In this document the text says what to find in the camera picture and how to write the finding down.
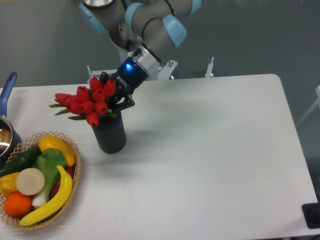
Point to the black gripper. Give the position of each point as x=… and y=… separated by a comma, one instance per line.
x=128, y=77

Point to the red tulip bouquet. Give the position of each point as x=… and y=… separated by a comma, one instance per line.
x=92, y=104

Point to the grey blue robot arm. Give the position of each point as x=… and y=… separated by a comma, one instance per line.
x=155, y=30

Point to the dark grey ribbed vase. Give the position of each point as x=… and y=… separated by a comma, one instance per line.
x=110, y=133

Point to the dark red vegetable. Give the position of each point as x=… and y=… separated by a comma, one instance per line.
x=71, y=171

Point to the green bok choy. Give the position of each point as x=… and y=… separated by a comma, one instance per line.
x=47, y=163

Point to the woven wicker basket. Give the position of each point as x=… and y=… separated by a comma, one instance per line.
x=28, y=143

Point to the dark green cucumber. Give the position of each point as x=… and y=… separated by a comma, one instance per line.
x=23, y=161

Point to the yellow banana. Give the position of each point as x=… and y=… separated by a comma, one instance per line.
x=53, y=205

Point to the beige round disc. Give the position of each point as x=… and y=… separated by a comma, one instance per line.
x=30, y=181

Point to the yellow bell pepper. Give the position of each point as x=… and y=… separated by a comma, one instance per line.
x=8, y=183

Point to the orange fruit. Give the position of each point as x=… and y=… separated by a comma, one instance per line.
x=17, y=204

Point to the black device at edge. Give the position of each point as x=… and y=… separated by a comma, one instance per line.
x=311, y=212

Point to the blue handled saucepan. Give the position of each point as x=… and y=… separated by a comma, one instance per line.
x=9, y=138

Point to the white frame at right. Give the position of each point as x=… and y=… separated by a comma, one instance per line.
x=312, y=109

